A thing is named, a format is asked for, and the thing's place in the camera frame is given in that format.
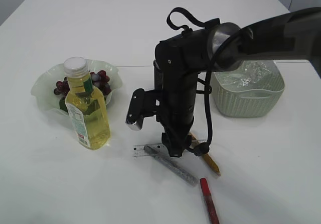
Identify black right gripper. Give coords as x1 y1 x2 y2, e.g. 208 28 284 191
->
156 103 194 158

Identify silver glitter pen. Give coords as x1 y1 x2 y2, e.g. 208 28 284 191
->
153 156 198 186

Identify clear plastic ruler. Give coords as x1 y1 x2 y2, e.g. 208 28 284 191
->
132 143 182 159

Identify gold glitter pen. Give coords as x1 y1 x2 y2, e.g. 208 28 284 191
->
189 132 221 176

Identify red glitter pen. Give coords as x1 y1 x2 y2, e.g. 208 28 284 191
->
200 178 219 224

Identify yellow tea drink bottle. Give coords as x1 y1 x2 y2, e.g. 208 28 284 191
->
64 57 110 150

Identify purple grape bunch with leaves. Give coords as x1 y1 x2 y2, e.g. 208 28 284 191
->
54 70 112 99

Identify clear plastic sheet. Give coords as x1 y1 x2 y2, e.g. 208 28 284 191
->
215 61 278 89

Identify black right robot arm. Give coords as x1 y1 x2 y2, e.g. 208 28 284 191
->
153 7 320 157

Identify black mesh pen cup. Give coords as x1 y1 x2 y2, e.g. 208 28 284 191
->
153 60 163 90

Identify green plastic woven basket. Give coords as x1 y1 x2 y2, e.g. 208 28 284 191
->
211 62 285 118

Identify pale green wavy plate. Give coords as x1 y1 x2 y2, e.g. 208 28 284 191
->
31 59 123 117

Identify black cable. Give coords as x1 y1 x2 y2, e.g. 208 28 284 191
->
189 28 241 157

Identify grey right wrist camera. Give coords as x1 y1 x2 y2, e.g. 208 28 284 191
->
125 88 161 131

